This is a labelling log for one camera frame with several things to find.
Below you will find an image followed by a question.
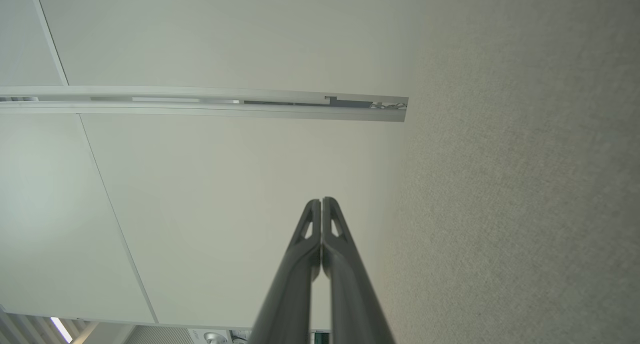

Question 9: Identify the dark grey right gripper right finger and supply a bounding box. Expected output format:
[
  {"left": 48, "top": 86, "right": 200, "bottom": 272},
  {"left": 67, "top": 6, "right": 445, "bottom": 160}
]
[{"left": 321, "top": 197, "right": 396, "bottom": 344}]

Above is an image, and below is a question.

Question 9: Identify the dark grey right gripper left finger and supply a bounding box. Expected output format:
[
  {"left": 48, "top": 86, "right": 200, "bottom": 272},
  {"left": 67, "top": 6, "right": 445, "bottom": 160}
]
[{"left": 248, "top": 199, "right": 322, "bottom": 344}]

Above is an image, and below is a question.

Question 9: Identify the grey partition post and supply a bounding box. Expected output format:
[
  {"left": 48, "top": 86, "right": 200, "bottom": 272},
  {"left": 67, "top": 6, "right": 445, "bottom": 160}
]
[{"left": 0, "top": 85, "right": 409, "bottom": 123}]

